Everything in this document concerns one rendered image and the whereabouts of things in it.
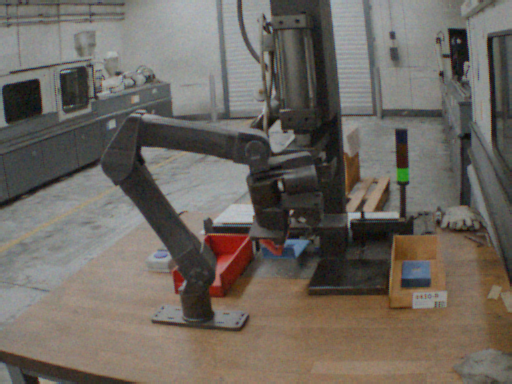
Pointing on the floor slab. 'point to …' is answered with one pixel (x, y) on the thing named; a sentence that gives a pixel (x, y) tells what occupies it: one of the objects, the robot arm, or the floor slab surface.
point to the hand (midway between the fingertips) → (277, 250)
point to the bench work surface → (255, 325)
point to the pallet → (369, 195)
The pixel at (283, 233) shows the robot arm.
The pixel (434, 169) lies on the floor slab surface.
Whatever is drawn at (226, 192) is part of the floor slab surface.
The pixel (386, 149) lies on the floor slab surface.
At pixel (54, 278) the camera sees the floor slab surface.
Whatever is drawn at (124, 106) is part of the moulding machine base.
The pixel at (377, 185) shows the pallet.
